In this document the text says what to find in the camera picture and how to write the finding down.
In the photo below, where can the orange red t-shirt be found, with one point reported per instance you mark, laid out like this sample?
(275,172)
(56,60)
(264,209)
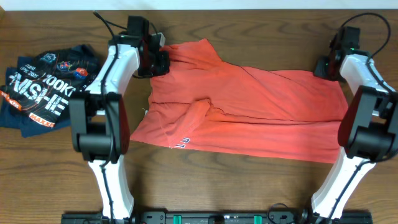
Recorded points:
(206,104)

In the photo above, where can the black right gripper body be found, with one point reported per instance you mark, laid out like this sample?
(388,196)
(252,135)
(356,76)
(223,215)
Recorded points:
(323,70)

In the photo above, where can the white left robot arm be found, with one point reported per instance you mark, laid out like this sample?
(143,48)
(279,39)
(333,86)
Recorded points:
(99,125)

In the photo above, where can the dark blue folded shirt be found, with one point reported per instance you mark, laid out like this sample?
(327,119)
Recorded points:
(11,118)

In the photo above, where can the black printed folded shirt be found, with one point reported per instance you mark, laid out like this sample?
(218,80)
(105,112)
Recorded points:
(41,89)

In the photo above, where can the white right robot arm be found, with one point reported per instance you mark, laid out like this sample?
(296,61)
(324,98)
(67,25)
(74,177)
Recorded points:
(367,134)

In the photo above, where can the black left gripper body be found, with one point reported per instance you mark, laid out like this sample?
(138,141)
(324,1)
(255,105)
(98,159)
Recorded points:
(156,65)

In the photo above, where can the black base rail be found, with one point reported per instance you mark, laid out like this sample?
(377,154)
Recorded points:
(274,215)

